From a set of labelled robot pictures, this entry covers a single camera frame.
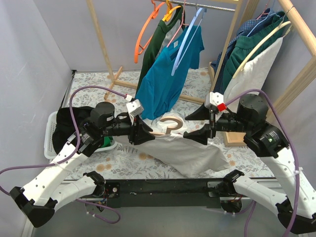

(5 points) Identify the bright green t shirt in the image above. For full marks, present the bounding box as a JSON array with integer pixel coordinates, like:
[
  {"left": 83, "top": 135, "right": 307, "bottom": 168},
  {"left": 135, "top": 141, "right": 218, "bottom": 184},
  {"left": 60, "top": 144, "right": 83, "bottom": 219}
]
[{"left": 101, "top": 136, "right": 113, "bottom": 148}]

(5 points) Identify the beige wooden hanger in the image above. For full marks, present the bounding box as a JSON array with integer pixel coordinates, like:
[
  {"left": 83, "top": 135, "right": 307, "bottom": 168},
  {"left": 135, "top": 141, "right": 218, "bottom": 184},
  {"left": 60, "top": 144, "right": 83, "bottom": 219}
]
[{"left": 150, "top": 116, "right": 183, "bottom": 136}]

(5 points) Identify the white t shirt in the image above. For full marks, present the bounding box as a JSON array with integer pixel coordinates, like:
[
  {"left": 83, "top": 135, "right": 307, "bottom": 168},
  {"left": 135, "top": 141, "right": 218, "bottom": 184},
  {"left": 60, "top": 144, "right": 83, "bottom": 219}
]
[{"left": 114, "top": 123, "right": 230, "bottom": 178}]

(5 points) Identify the light blue hanger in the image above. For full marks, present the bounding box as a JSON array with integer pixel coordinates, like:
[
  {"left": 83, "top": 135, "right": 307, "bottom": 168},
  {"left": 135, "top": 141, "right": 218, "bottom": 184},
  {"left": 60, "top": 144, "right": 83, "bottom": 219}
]
[{"left": 171, "top": 7, "right": 207, "bottom": 76}]

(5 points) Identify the black daisy t shirt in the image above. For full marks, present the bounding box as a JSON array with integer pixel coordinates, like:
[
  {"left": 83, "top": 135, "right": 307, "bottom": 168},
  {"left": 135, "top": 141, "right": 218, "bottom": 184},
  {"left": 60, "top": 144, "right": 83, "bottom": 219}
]
[{"left": 52, "top": 106, "right": 94, "bottom": 154}]

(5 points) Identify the orange plastic hanger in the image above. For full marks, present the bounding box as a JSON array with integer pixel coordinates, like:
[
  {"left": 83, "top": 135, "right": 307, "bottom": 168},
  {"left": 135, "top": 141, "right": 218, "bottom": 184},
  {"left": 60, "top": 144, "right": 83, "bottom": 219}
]
[{"left": 133, "top": 0, "right": 165, "bottom": 64}]

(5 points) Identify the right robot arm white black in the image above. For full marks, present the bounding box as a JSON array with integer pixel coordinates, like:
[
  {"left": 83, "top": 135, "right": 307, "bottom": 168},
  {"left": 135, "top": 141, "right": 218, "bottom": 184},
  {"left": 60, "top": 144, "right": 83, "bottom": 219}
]
[{"left": 184, "top": 92, "right": 316, "bottom": 235}]

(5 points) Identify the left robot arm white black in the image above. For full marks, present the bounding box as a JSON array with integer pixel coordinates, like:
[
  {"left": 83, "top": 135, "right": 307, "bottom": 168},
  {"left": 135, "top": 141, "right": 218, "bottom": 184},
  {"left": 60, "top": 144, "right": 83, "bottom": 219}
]
[{"left": 9, "top": 99, "right": 155, "bottom": 228}]

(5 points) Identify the teal blue t shirt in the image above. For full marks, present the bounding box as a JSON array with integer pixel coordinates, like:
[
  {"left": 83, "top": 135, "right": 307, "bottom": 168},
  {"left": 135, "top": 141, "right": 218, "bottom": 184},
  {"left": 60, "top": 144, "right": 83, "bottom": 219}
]
[{"left": 135, "top": 25, "right": 204, "bottom": 120}]

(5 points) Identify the dark green raglan shirt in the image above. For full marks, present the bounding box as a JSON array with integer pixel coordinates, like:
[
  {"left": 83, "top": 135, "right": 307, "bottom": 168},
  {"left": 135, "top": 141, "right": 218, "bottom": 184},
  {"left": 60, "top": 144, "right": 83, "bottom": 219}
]
[{"left": 136, "top": 5, "right": 184, "bottom": 92}]

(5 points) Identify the cream plastic hanger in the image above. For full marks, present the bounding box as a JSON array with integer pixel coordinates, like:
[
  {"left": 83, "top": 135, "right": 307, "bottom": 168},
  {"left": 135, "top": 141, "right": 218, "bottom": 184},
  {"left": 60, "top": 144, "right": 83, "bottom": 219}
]
[{"left": 232, "top": 21, "right": 291, "bottom": 79}]

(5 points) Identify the blue checked shirt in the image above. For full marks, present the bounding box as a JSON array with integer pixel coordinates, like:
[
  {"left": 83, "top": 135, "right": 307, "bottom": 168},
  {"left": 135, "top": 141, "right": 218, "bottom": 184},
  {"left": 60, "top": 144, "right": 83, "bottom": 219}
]
[{"left": 213, "top": 8, "right": 276, "bottom": 93}]

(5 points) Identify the yellow plastic hanger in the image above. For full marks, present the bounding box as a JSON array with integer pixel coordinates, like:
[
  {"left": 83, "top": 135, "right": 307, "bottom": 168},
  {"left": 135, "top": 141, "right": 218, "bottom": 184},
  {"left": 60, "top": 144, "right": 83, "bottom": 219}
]
[{"left": 162, "top": 0, "right": 181, "bottom": 22}]

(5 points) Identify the wooden clothes rack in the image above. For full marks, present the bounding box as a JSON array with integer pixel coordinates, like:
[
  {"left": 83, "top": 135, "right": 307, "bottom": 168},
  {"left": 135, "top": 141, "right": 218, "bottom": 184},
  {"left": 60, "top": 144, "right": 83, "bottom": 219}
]
[{"left": 85, "top": 0, "right": 316, "bottom": 149}]

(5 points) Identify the floral table cloth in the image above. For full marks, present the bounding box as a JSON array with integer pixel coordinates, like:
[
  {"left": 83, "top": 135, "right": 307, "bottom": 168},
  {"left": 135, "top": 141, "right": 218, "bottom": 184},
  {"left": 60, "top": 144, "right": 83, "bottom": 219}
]
[{"left": 66, "top": 69, "right": 273, "bottom": 180}]

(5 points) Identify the white garment right rack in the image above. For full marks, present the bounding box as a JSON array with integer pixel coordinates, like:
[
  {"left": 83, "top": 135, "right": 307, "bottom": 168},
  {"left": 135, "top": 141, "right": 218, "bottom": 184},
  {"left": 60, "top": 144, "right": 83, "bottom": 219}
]
[{"left": 224, "top": 37, "right": 283, "bottom": 102}]

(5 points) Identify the teal green garment right rack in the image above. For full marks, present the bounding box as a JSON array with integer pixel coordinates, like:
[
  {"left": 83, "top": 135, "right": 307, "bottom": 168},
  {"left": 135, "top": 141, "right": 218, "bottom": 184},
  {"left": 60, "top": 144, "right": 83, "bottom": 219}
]
[{"left": 221, "top": 11, "right": 288, "bottom": 94}]

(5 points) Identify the white plastic laundry basket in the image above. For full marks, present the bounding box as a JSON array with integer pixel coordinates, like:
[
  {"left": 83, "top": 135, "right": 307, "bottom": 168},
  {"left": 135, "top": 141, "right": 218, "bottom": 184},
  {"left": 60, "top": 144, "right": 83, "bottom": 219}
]
[{"left": 44, "top": 111, "right": 118, "bottom": 160}]

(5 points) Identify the metal hanging rod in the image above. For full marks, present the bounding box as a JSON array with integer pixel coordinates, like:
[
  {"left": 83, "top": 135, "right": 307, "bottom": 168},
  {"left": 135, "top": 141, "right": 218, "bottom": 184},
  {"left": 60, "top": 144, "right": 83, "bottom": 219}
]
[{"left": 169, "top": 0, "right": 235, "bottom": 12}]

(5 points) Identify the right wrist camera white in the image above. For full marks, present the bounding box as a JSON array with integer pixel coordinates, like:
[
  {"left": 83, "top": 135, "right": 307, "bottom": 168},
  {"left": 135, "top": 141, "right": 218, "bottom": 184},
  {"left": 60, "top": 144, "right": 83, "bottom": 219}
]
[{"left": 204, "top": 92, "right": 224, "bottom": 109}]

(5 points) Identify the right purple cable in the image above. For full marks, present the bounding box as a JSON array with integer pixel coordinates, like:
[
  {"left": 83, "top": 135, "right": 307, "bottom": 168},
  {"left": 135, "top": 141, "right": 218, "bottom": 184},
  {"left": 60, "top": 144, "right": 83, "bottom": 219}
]
[{"left": 218, "top": 89, "right": 303, "bottom": 237}]

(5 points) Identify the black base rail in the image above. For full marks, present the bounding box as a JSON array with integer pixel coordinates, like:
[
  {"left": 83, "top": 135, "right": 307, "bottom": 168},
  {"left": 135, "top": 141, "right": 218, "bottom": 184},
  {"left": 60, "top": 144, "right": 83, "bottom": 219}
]
[{"left": 105, "top": 178, "right": 241, "bottom": 208}]

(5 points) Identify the pink wire hanger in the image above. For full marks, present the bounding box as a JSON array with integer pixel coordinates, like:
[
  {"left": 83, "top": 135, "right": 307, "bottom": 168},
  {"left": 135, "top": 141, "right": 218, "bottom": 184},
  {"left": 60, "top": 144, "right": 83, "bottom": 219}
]
[{"left": 166, "top": 0, "right": 186, "bottom": 47}]

